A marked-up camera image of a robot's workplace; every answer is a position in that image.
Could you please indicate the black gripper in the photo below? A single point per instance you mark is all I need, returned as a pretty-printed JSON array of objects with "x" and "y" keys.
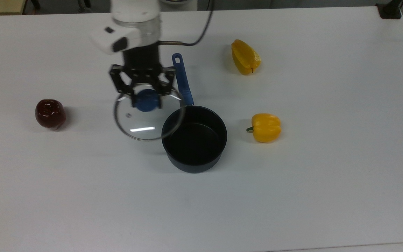
[{"x": 142, "y": 61}]

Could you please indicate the glass lid with blue knob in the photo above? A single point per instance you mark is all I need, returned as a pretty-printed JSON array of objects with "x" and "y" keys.
[{"x": 147, "y": 103}]

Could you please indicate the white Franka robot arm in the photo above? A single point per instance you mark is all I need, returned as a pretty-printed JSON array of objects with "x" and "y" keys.
[{"x": 131, "y": 24}]

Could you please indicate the dark red apple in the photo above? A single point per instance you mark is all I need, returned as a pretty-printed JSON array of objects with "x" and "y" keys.
[{"x": 49, "y": 113}]

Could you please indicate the yellow star fruit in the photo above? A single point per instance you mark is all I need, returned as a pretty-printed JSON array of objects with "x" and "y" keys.
[{"x": 245, "y": 56}]

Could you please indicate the yellow bell pepper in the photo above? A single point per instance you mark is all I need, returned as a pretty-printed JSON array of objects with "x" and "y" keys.
[{"x": 266, "y": 127}]

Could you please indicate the black clamp mount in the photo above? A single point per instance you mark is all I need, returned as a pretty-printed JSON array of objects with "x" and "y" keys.
[{"x": 390, "y": 8}]

